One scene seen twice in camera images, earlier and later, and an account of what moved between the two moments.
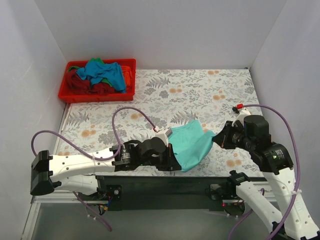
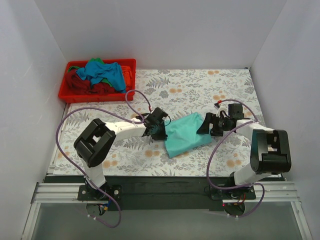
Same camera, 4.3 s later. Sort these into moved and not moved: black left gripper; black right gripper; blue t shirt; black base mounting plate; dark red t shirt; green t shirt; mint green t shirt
Moved: mint green t shirt; black right gripper; black left gripper
Not moved: blue t shirt; dark red t shirt; green t shirt; black base mounting plate
